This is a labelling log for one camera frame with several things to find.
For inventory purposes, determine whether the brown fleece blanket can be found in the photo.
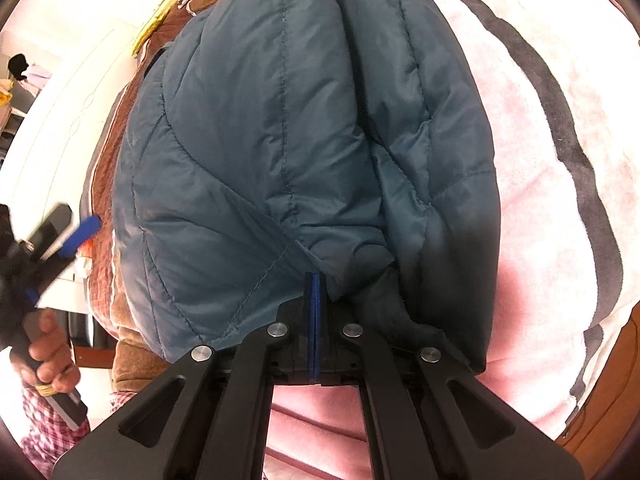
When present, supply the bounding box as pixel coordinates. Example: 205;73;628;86
80;0;216;396

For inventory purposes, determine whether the black object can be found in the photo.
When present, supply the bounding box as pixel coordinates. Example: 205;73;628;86
9;52;32;82

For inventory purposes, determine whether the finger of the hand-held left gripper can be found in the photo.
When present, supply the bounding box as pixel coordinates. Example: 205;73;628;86
37;214;104;297
26;203;76;262

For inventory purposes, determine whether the yellow packet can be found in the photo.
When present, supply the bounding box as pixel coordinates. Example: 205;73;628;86
131;0;182;57

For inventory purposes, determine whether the pink striped blanket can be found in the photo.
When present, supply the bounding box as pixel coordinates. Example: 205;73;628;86
265;0;640;480

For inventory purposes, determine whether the person's left hand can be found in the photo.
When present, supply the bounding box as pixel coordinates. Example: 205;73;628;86
10;307;84;396

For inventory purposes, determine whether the person's left forearm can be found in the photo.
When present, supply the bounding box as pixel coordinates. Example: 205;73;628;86
20;382;138;472

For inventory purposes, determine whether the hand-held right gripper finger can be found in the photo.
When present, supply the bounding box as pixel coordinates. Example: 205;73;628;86
51;272;317;480
315;272;584;480

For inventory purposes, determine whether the teal puffer jacket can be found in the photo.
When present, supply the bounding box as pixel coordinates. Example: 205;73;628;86
111;0;503;375

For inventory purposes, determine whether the pink cloth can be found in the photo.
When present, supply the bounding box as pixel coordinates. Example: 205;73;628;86
24;62;54;95

